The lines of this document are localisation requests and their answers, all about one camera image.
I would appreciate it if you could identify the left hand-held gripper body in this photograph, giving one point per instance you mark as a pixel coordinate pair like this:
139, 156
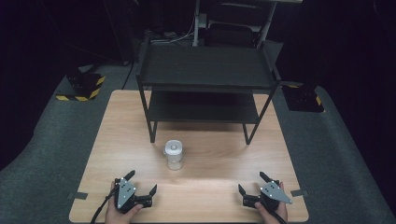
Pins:
126, 193

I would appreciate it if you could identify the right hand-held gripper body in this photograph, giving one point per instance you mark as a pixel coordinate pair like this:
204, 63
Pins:
271, 194

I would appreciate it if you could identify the clear jar with white lid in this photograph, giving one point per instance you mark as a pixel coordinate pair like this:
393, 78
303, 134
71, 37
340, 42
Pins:
174, 154

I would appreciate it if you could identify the black two-tier shelf rack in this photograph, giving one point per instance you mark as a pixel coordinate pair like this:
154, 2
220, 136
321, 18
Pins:
205, 67

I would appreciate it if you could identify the person's right hand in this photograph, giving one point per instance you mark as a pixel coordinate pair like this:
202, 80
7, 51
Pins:
270, 216

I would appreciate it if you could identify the person's left hand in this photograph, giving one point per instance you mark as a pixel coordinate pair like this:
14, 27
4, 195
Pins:
115, 216

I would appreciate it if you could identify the grey tape strip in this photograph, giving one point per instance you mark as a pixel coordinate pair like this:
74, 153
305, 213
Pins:
299, 193
77, 195

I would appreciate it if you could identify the yellow-black striped stand base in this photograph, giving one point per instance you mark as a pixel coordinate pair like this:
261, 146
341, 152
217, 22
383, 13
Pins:
84, 88
303, 99

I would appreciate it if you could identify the white metal stand leg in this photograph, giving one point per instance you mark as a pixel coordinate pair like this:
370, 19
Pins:
196, 25
267, 23

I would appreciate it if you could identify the black chair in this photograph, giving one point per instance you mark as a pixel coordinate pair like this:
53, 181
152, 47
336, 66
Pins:
232, 26

